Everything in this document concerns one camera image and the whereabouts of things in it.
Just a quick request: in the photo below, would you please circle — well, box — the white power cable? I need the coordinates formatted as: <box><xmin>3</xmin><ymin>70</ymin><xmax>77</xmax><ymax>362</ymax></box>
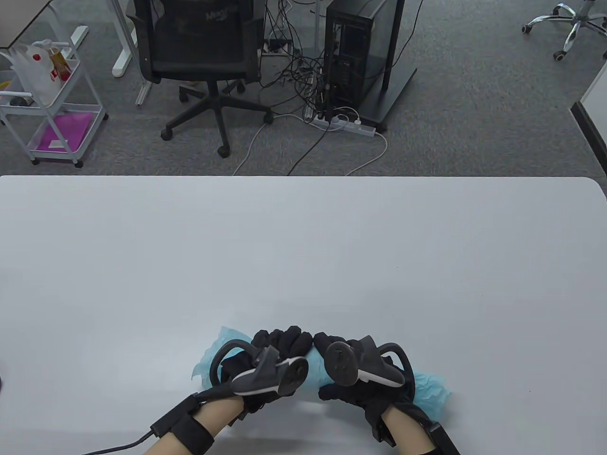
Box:
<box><xmin>231</xmin><ymin>114</ymin><xmax>313</xmax><ymax>177</ymax></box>
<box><xmin>345</xmin><ymin>130</ymin><xmax>388</xmax><ymax>177</ymax></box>

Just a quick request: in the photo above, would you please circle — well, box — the white rolling cart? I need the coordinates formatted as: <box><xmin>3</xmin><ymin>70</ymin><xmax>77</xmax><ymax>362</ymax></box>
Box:
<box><xmin>0</xmin><ymin>40</ymin><xmax>109</xmax><ymax>169</ymax></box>

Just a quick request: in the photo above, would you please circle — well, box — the black office chair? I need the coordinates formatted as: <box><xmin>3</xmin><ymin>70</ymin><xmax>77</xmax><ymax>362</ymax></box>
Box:
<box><xmin>126</xmin><ymin>0</ymin><xmax>275</xmax><ymax>158</ymax></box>

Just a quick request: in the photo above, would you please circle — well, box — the black floor cable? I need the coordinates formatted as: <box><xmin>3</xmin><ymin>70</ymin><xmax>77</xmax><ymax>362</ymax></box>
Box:
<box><xmin>287</xmin><ymin>121</ymin><xmax>332</xmax><ymax>177</ymax></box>

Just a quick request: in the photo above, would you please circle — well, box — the magenta sheet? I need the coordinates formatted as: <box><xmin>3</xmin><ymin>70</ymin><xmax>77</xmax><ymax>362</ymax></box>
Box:
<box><xmin>37</xmin><ymin>113</ymin><xmax>94</xmax><ymax>152</ymax></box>

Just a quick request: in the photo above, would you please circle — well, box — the person's right hand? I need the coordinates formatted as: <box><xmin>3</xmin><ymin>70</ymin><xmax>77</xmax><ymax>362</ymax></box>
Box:
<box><xmin>313</xmin><ymin>332</ymin><xmax>418</xmax><ymax>445</ymax></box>

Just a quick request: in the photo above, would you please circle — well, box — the light blue gift wrapping paper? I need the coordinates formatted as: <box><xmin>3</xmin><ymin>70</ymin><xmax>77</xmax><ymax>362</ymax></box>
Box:
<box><xmin>191</xmin><ymin>326</ymin><xmax>451</xmax><ymax>420</ymax></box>

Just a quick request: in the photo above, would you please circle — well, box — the white power strip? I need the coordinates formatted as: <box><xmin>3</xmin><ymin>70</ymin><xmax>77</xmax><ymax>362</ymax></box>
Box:
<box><xmin>309</xmin><ymin>113</ymin><xmax>377</xmax><ymax>138</ymax></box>

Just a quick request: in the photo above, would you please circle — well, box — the person's left hand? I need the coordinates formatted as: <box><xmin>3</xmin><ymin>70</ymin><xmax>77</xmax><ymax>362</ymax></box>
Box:
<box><xmin>221</xmin><ymin>326</ymin><xmax>313</xmax><ymax>418</ymax></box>

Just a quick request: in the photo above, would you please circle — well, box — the black wrist strap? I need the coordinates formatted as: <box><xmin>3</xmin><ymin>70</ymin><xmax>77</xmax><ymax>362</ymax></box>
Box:
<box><xmin>150</xmin><ymin>392</ymin><xmax>217</xmax><ymax>455</ymax></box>
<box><xmin>415</xmin><ymin>412</ymin><xmax>461</xmax><ymax>455</ymax></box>

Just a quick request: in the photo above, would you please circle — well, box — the tangle of black cables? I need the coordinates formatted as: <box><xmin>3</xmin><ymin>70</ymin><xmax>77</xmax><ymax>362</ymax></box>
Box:
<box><xmin>258</xmin><ymin>0</ymin><xmax>335</xmax><ymax>121</ymax></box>

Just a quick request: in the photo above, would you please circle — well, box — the white cabinet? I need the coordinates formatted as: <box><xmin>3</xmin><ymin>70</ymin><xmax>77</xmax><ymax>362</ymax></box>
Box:
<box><xmin>569</xmin><ymin>62</ymin><xmax>607</xmax><ymax>178</ymax></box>

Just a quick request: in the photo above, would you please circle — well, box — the white desk leg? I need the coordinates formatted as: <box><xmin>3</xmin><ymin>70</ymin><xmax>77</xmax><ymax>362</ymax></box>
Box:
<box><xmin>111</xmin><ymin>0</ymin><xmax>139</xmax><ymax>79</ymax></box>

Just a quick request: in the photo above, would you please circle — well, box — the black and white hand controller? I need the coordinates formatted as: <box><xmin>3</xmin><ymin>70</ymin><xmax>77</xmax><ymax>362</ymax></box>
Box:
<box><xmin>210</xmin><ymin>339</ymin><xmax>310</xmax><ymax>396</ymax></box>
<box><xmin>324</xmin><ymin>336</ymin><xmax>417</xmax><ymax>389</ymax></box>

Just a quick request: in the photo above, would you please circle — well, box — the white desk with dark edge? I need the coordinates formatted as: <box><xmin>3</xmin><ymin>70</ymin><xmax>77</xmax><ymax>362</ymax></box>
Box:
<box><xmin>0</xmin><ymin>0</ymin><xmax>54</xmax><ymax>50</ymax></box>

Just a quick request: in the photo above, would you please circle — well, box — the black computer tower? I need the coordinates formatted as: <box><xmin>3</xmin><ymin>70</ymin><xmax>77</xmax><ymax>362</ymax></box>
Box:
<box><xmin>323</xmin><ymin>0</ymin><xmax>398</xmax><ymax>113</ymax></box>

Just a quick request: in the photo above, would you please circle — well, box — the person's right forearm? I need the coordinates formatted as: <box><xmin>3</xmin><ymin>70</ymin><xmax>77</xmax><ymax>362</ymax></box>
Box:
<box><xmin>382</xmin><ymin>405</ymin><xmax>438</xmax><ymax>455</ymax></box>

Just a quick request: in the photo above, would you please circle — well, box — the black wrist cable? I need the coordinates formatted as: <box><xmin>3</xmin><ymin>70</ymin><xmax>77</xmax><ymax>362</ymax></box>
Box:
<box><xmin>83</xmin><ymin>429</ymin><xmax>157</xmax><ymax>455</ymax></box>

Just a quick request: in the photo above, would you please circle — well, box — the chrome chair base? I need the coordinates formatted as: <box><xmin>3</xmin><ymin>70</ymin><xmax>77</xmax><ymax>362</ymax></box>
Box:
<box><xmin>522</xmin><ymin>0</ymin><xmax>607</xmax><ymax>61</ymax></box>

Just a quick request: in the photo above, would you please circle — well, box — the amber bottle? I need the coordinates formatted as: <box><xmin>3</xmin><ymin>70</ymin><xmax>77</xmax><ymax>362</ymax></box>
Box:
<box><xmin>47</xmin><ymin>46</ymin><xmax>73</xmax><ymax>82</ymax></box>

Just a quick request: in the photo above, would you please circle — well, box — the white plastic bag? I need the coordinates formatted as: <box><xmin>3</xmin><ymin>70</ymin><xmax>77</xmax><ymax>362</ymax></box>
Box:
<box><xmin>0</xmin><ymin>40</ymin><xmax>72</xmax><ymax>107</ymax></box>

